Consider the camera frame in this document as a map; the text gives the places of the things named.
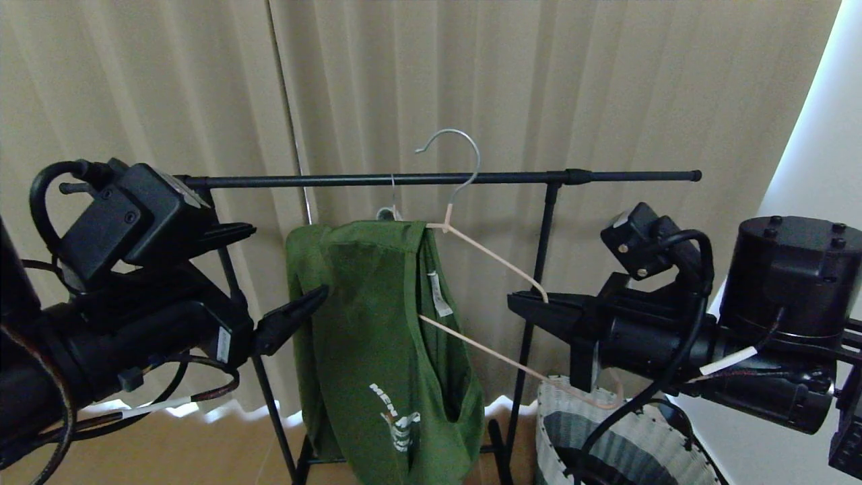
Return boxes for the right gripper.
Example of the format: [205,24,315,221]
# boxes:
[571,273,718,395]

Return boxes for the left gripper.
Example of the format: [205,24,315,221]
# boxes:
[73,222,331,378]

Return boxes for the green garment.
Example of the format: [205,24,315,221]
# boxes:
[285,219,486,485]

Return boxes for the pink clothes hanger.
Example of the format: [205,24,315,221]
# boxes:
[376,174,405,223]
[416,128,624,410]

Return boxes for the white laundry basket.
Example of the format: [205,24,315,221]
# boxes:
[535,376,729,485]

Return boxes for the black clothes rack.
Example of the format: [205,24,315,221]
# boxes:
[176,168,702,485]

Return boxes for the beige curtain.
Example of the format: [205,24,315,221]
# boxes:
[0,0,842,422]

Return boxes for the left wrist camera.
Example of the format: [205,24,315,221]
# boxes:
[57,162,213,284]

